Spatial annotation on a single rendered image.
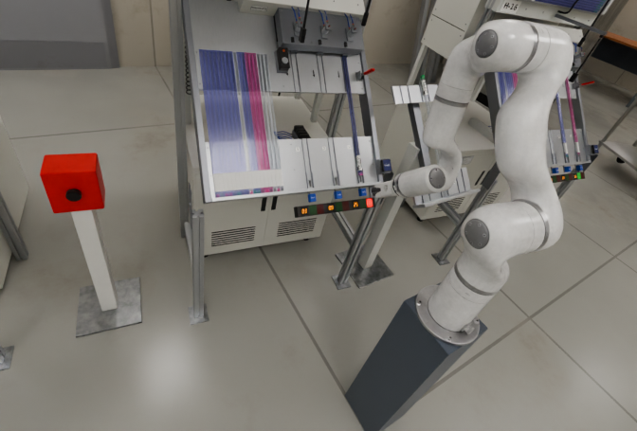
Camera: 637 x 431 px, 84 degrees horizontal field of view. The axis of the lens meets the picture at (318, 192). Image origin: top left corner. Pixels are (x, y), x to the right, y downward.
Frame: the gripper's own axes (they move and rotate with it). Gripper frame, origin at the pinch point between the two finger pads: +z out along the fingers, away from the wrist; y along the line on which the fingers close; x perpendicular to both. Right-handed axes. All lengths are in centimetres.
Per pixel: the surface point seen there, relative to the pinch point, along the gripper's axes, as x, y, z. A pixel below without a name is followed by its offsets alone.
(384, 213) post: -9.3, 27.6, 37.4
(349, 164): 12.4, -4.2, 10.1
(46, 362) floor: -47, -118, 61
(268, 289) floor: -39, -27, 68
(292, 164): 14.0, -28.0, 10.0
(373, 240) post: -23, 28, 51
